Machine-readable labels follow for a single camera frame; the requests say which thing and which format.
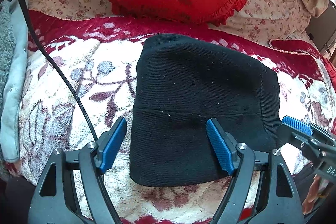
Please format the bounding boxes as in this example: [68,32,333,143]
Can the black cable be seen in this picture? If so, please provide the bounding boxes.
[10,0,99,142]

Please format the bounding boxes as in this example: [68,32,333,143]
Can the grey fleece garment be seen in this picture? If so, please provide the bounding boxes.
[1,0,28,181]

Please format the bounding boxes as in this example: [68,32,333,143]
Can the black knit pants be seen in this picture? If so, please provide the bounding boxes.
[129,34,280,187]

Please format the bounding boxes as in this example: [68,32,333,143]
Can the red and white plush blanket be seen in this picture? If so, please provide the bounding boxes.
[4,9,336,224]

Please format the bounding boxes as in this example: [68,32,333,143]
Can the person's right hand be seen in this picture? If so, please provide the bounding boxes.
[302,174,327,215]

